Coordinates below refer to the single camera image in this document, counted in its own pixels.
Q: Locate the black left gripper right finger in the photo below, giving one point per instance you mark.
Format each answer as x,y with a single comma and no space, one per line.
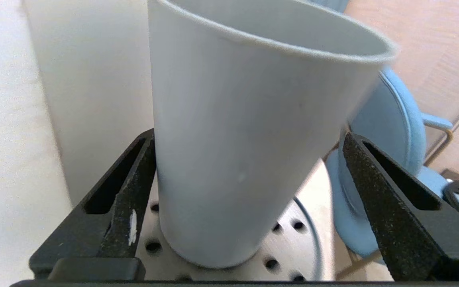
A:
412,239

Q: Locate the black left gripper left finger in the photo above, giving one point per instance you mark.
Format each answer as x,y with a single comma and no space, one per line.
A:
74,239

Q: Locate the grey plastic cup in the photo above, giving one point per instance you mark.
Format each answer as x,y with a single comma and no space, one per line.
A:
233,139

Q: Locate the light blue chair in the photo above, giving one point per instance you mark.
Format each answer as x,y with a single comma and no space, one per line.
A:
393,119

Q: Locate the blue perforated drip tray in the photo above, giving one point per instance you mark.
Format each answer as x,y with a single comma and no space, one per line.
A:
285,249

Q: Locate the clear water dispenser white base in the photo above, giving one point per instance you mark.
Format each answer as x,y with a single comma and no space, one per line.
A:
94,79

